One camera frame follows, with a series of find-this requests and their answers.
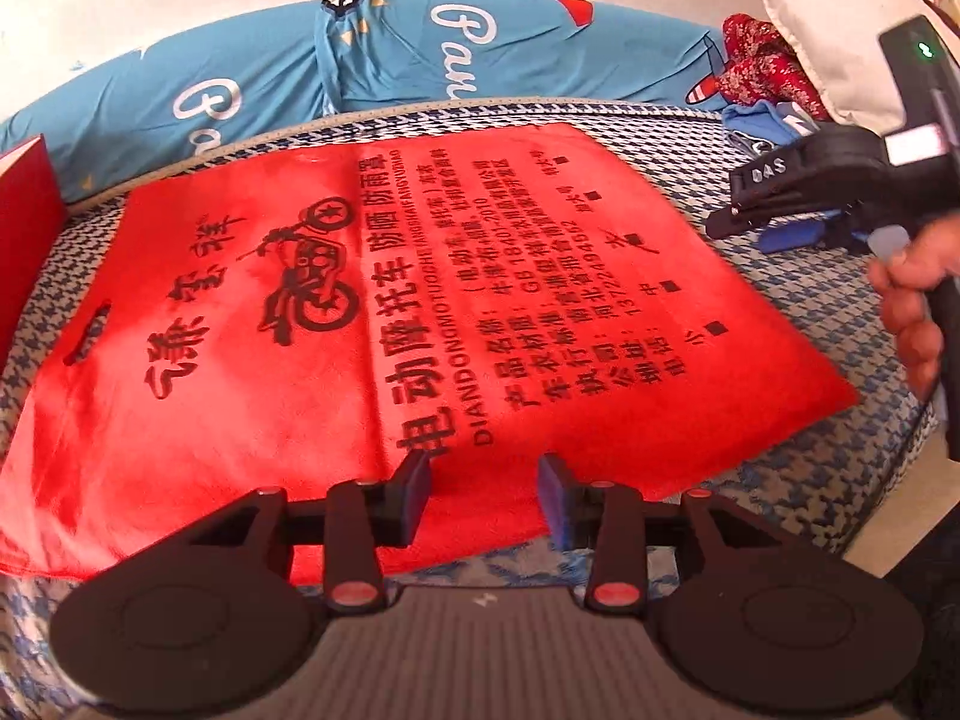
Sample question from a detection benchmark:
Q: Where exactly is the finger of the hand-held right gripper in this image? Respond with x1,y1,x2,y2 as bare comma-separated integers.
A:
705,204,863,241
757,219,856,254

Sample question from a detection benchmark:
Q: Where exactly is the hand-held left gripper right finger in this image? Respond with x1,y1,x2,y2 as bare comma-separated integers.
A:
538,454,807,612

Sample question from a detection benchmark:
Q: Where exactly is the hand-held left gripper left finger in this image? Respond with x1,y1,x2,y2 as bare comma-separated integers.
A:
169,454,434,612

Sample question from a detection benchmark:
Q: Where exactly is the red shopping bag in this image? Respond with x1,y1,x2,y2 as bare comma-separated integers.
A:
0,122,862,584

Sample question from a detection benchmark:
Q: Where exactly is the red cardboard shoe box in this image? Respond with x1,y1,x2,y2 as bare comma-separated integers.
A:
0,135,68,361

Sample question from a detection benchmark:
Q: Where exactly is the person's right hand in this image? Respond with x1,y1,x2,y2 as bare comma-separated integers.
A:
871,212,960,398

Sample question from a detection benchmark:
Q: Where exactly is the blue garment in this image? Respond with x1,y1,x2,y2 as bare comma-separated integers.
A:
724,99,818,158

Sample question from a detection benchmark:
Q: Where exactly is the red floral cloth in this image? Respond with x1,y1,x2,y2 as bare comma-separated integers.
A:
721,13,830,121

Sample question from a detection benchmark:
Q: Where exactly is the white pillow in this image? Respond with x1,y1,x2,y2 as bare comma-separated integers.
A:
724,0,960,136

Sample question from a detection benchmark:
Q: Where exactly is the blue printed bolster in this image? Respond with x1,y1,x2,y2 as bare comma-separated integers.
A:
0,0,732,203

